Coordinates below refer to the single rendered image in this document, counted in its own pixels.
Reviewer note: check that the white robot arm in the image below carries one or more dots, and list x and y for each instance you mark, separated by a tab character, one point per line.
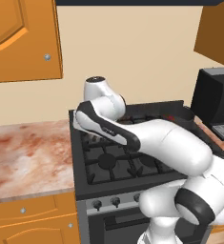
180	149

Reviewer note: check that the black hob with oven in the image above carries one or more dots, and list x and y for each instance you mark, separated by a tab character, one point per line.
107	171

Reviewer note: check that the grey hob knob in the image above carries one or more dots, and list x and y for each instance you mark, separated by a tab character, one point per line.
97	204
115	201
136	197

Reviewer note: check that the black coffee machine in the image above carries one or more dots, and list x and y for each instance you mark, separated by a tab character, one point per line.
212	98

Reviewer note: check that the black oven door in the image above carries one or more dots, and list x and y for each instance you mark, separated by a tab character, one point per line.
116	230

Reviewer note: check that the silver base cupboard knob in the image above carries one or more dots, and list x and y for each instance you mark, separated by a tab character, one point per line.
70	225

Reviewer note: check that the orange drawer front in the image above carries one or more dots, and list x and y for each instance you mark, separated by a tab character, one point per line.
37	208

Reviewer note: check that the dark extractor hood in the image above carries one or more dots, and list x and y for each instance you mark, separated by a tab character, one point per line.
138	2

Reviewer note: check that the silver drawer knob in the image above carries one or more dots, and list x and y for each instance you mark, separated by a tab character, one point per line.
23	210

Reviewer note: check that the orange base cupboard door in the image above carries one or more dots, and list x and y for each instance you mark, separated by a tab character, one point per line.
34	233

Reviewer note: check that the orange wall cupboard door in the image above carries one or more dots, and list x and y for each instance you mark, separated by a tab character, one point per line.
21	41

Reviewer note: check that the orange wall cupboard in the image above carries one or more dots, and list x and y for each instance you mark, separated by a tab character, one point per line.
216	31

